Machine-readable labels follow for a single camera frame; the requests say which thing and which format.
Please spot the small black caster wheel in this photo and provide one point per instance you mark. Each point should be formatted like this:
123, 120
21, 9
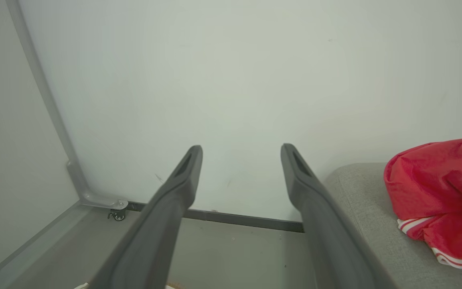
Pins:
118, 215

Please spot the grey fabric sofa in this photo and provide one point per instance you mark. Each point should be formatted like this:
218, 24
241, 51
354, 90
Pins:
375, 224

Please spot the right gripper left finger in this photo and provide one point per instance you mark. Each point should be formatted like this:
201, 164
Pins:
155, 233

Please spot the red and white garment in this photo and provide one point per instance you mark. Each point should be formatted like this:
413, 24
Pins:
443, 192

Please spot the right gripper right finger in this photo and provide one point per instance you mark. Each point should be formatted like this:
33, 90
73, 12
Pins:
327, 233

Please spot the black baseboard strip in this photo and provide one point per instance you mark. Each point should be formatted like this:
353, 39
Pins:
239, 219

